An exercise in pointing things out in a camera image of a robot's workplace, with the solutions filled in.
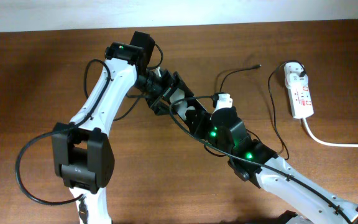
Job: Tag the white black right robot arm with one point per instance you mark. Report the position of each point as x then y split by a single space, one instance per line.
251 160

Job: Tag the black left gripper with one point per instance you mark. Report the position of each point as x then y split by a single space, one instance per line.
170 79

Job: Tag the white power strip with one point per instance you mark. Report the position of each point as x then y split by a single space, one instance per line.
300 98

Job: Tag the white charger adapter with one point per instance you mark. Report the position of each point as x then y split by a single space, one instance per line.
296 79

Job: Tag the black smartphone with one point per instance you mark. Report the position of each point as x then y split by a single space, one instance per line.
183 103

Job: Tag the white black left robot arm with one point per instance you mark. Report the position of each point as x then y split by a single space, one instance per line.
82 153

